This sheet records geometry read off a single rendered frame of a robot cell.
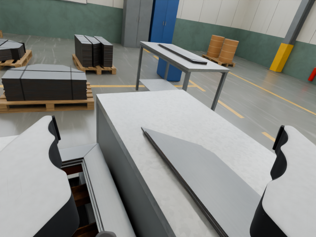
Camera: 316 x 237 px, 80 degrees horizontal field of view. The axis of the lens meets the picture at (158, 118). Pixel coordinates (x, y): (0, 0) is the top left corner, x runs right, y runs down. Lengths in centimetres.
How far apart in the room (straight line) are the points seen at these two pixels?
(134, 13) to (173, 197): 779
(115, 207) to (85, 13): 799
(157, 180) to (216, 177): 19
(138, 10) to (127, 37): 104
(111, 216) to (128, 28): 767
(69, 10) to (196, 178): 809
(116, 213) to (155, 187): 23
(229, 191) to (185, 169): 15
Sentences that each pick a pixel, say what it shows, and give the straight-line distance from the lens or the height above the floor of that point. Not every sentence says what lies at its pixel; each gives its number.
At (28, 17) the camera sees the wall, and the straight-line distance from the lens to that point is 852.
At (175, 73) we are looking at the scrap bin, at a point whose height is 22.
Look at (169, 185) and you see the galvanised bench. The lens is 63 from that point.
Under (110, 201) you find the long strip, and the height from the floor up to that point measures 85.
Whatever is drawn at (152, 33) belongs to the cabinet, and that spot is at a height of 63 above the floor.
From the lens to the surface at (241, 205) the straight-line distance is 64.
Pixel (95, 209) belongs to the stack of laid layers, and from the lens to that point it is 82.
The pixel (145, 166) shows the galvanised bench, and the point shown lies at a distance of 67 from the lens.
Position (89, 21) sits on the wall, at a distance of 849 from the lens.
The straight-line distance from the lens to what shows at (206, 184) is 64.
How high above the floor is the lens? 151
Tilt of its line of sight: 30 degrees down
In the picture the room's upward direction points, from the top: 10 degrees clockwise
